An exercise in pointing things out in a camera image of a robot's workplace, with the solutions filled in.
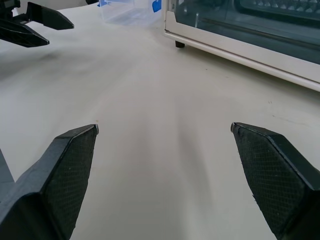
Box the clear plastic container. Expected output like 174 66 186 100
98 0 164 27

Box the cream white toaster oven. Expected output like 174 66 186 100
163 0 320 92

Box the blue tape piece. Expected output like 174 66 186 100
151 0 163 13

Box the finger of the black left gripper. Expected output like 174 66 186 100
0 19 50 49
25 1 75 31

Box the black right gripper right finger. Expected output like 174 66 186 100
230 121 320 240

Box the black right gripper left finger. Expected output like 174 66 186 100
0 123 100 240

